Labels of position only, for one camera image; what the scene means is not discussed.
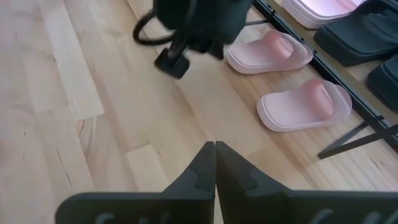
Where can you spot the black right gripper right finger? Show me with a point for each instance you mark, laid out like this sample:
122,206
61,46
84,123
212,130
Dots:
248,199

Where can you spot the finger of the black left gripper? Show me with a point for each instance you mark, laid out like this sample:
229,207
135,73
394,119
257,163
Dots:
174,63
217,49

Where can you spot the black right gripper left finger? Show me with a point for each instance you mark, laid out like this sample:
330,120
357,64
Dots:
192,199

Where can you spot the pink foam slide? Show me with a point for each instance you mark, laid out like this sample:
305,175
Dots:
258,57
289,112
314,11

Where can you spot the black foam slide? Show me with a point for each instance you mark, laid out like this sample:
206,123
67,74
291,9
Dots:
387,84
354,37

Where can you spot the wood and black shelf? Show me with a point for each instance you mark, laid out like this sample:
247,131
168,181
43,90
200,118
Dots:
354,73

